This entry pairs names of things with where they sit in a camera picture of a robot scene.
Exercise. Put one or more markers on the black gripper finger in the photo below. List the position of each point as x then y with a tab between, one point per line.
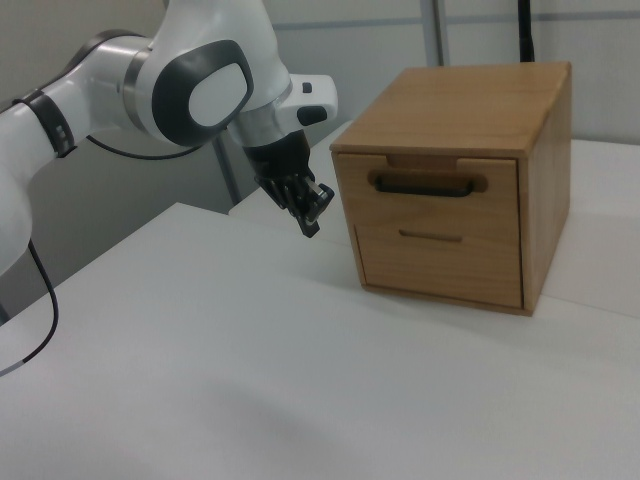
295	205
320	197

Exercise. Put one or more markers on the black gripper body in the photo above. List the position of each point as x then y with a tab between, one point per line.
280	155

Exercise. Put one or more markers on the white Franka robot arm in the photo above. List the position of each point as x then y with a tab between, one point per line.
165	75

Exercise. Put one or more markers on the wooden drawer with slot grip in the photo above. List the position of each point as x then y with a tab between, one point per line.
440	265

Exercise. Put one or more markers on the wooden two-drawer cabinet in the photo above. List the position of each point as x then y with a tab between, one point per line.
500	110

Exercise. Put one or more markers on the black pole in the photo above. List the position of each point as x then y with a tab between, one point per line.
526	30

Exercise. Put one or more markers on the grey partition frame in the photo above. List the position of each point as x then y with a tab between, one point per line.
438	30

